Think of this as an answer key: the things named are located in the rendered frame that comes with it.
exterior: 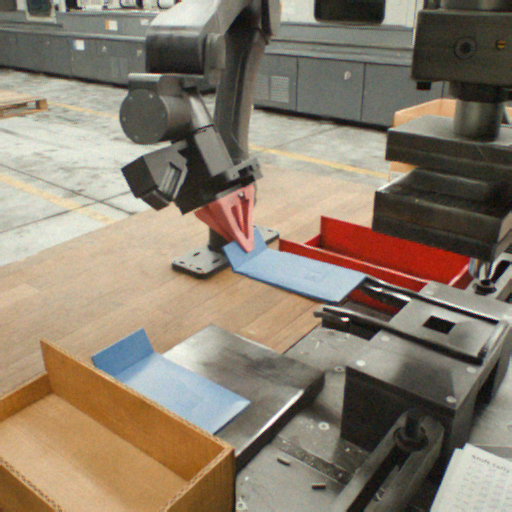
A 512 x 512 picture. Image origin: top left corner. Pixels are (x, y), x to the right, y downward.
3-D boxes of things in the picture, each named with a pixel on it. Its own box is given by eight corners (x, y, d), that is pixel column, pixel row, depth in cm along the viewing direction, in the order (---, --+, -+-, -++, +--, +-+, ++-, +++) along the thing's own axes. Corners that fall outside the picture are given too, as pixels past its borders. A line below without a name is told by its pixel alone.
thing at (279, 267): (256, 248, 73) (255, 226, 72) (366, 278, 65) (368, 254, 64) (222, 269, 68) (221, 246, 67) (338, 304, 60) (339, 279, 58)
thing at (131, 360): (143, 348, 64) (141, 326, 63) (250, 405, 55) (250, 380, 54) (93, 379, 59) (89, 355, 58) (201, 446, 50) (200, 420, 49)
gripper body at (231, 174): (232, 185, 63) (203, 123, 62) (176, 212, 70) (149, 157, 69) (265, 170, 67) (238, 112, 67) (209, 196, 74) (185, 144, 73)
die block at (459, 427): (421, 342, 68) (429, 288, 65) (507, 373, 63) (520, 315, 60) (339, 437, 54) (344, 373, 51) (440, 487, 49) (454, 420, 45)
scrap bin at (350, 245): (319, 248, 93) (321, 213, 91) (473, 293, 79) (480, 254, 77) (277, 275, 84) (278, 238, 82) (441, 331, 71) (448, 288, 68)
